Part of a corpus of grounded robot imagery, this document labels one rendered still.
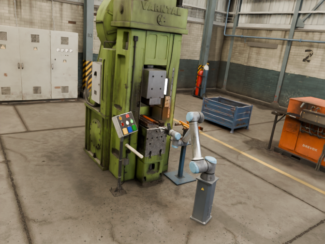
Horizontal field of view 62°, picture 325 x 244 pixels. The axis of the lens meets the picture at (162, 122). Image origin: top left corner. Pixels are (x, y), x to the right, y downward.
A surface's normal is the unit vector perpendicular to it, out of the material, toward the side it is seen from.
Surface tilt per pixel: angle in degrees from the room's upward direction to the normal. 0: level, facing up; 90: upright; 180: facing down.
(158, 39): 90
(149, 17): 90
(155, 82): 90
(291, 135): 90
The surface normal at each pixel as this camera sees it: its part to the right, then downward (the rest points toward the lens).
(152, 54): 0.57, 0.30
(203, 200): -0.58, 0.18
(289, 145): -0.82, 0.09
